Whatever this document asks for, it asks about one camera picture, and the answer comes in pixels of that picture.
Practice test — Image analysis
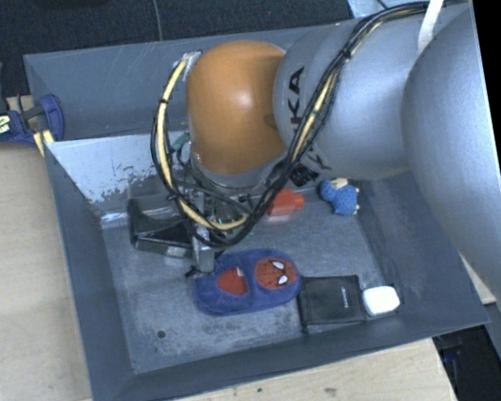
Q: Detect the black and silver tool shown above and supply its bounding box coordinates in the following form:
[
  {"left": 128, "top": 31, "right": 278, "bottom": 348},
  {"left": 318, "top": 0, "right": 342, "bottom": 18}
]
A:
[{"left": 123, "top": 189, "right": 195, "bottom": 265}]

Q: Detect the blue slipper with red face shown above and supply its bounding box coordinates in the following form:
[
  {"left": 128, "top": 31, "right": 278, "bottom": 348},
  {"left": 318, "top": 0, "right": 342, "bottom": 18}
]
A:
[{"left": 187, "top": 240, "right": 307, "bottom": 321}]

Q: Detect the grey metal bin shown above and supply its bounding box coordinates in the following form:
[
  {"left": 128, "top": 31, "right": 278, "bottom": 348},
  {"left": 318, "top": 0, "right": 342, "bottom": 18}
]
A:
[{"left": 21, "top": 0, "right": 496, "bottom": 401}]

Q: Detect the red-orange toy bottle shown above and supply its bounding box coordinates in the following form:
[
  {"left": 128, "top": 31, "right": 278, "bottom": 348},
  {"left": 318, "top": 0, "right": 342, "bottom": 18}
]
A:
[{"left": 263, "top": 186, "right": 309, "bottom": 226}]

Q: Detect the blue plush toy animal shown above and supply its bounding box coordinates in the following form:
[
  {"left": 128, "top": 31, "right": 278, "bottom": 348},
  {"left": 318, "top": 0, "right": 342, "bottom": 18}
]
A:
[{"left": 315, "top": 173, "right": 365, "bottom": 222}]

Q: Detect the pale wood flat board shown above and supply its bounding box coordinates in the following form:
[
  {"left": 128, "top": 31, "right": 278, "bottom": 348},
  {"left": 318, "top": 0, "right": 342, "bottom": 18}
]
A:
[{"left": 0, "top": 89, "right": 95, "bottom": 401}]

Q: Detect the white rounded box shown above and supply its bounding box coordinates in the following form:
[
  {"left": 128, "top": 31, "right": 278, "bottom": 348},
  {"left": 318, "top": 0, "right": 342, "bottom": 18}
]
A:
[{"left": 360, "top": 283, "right": 403, "bottom": 319}]

